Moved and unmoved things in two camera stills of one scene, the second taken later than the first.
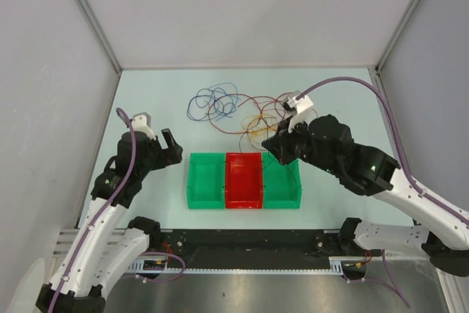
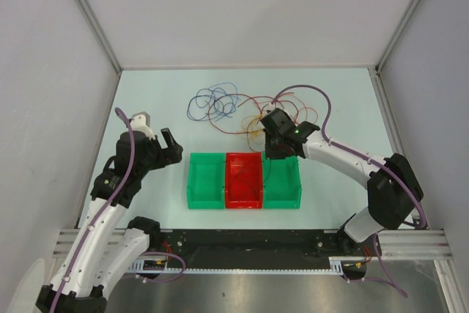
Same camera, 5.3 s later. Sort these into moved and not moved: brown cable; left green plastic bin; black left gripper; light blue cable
Moved: brown cable
Not moved: black left gripper; left green plastic bin; light blue cable
